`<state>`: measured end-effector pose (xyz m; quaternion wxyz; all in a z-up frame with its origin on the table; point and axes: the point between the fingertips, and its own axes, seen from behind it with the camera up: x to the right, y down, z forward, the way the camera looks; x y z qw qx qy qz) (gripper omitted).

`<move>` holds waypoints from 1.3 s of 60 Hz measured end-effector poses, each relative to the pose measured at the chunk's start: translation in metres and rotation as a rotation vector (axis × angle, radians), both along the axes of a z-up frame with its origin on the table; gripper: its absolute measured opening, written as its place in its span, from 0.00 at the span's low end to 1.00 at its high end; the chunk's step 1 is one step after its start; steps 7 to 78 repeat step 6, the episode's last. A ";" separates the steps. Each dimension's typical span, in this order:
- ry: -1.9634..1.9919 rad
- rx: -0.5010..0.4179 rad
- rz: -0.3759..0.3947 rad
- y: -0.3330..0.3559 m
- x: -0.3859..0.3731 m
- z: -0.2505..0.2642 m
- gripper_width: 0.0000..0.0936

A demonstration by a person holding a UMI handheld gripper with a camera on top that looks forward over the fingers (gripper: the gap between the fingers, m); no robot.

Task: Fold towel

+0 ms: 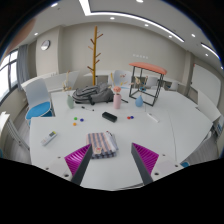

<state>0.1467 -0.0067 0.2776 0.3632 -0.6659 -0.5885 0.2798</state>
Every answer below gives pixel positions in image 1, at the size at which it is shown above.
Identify round ceiling spotlights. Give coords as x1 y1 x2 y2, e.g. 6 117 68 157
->
33 0 198 38

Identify grey backpack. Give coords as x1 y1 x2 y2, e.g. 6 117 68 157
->
71 82 115 106

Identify white metal rack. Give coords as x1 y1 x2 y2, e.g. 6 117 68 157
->
0 111 30 158

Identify short ceiling strip light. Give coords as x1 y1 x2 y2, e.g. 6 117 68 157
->
200 42 221 61

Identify white remote control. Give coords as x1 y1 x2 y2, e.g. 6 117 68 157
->
40 130 58 147

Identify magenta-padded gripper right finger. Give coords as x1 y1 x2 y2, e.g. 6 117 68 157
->
130 142 184 186

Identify black rectangular box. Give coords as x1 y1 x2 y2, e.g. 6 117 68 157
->
101 111 119 123

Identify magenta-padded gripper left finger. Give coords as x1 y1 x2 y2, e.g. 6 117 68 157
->
41 143 94 186

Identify black-frame orange-top side table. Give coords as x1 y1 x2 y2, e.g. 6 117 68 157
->
128 61 168 107

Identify white chair with blue seat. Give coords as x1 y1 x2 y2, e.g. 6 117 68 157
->
24 77 55 126

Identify pink vase with flowers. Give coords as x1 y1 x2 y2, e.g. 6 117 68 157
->
110 72 129 110

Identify grey purple striped towel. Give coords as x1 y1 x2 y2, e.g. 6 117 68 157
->
85 130 120 160

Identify yellow wooden coat stand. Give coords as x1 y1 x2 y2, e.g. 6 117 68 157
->
86 25 104 87

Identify grey curtain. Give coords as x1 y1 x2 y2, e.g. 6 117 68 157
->
16 44 30 88

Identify white bar-shaped stick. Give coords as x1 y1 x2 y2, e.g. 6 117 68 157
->
146 112 160 124

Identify long ceiling strip light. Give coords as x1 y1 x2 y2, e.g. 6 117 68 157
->
78 0 185 43

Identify window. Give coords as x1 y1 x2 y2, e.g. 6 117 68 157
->
0 49 19 101

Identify round wall clock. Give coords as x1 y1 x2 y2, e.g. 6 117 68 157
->
40 39 51 51

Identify green vase with dried stems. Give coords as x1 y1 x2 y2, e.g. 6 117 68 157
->
62 69 76 110

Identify blue vase with stems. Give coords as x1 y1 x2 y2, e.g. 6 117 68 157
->
134 75 149 108

